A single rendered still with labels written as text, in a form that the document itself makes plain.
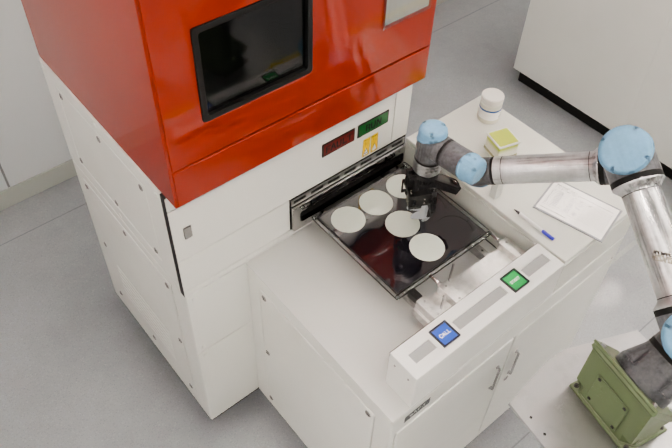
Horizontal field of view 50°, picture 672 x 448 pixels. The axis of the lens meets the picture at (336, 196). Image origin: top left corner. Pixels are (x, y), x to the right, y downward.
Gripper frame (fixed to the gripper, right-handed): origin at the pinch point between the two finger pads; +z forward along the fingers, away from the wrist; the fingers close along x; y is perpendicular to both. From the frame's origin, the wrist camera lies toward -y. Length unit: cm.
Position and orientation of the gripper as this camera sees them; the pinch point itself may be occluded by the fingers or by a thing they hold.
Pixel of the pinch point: (425, 217)
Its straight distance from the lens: 212.6
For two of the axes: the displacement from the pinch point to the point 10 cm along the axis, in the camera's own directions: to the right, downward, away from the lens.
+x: 2.4, 7.2, -6.6
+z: -0.3, 6.8, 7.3
